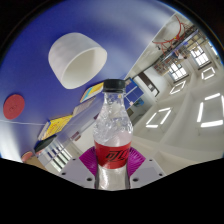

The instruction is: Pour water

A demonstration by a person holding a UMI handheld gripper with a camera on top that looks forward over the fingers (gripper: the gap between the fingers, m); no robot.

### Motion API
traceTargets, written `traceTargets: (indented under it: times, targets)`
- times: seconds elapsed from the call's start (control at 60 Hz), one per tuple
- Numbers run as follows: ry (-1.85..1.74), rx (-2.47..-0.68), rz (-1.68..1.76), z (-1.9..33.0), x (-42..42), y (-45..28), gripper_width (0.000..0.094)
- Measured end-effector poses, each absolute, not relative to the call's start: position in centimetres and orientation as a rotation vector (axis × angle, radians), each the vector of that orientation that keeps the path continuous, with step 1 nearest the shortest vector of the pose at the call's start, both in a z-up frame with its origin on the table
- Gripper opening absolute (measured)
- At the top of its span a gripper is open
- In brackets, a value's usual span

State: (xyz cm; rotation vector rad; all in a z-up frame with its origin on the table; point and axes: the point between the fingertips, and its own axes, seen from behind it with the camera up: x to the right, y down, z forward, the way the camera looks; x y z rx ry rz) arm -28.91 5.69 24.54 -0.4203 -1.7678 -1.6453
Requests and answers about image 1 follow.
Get red table tennis paddle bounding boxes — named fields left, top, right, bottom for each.
left=20, top=150, right=36, bottom=164

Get brown cardboard box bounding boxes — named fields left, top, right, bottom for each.
left=24, top=154, right=48, bottom=172

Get folded blue table tennis tables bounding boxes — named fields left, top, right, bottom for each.
left=123, top=77, right=143, bottom=108

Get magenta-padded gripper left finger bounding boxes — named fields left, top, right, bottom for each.
left=57, top=147, right=99, bottom=189

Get clear red-labelled drink bottle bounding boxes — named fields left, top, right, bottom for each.
left=92, top=78, right=134, bottom=190

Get white cup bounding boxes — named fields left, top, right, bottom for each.
left=47, top=32, right=108, bottom=90

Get grey pink booklet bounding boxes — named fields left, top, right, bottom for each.
left=72, top=97, right=98, bottom=117

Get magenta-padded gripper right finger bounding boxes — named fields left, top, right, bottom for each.
left=126, top=147, right=168, bottom=189

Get red-legged blue table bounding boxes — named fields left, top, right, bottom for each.
left=152, top=14, right=188, bottom=46

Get shelf unit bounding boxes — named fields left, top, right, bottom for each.
left=153, top=26, right=201, bottom=74

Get flat round red coaster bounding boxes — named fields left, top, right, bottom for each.
left=3, top=93, right=26, bottom=120

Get ceiling lights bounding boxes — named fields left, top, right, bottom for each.
left=145, top=66, right=224, bottom=129

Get black paddle case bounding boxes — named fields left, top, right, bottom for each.
left=33, top=134, right=58, bottom=154

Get dark door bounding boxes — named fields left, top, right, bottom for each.
left=138, top=71, right=160, bottom=98

